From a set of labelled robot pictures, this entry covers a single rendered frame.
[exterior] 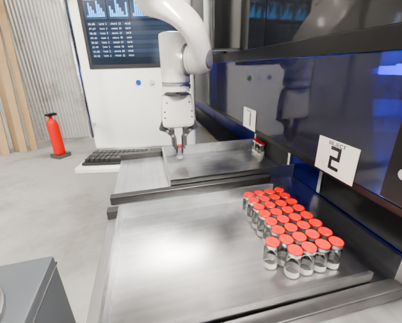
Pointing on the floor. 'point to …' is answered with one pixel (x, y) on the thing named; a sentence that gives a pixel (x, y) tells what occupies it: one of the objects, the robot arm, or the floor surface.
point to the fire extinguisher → (56, 138)
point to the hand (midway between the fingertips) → (178, 141)
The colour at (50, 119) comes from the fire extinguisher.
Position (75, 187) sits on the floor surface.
